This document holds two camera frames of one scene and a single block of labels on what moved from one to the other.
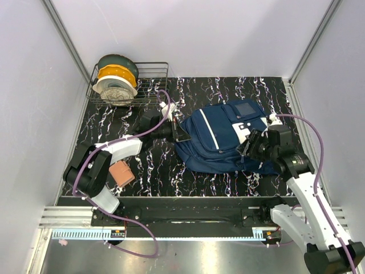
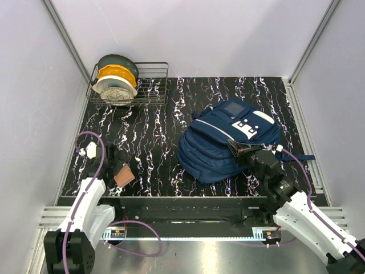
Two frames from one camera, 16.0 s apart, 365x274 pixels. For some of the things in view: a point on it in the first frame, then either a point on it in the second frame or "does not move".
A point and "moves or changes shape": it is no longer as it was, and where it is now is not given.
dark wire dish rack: x=152 y=84 does not move
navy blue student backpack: x=207 y=138 moves or changes shape
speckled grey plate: x=117 y=96 does not move
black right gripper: x=255 y=137 → x=235 y=148
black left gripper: x=178 y=135 → x=121 y=159
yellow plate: x=117 y=70 does not move
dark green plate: x=119 y=60 does not move
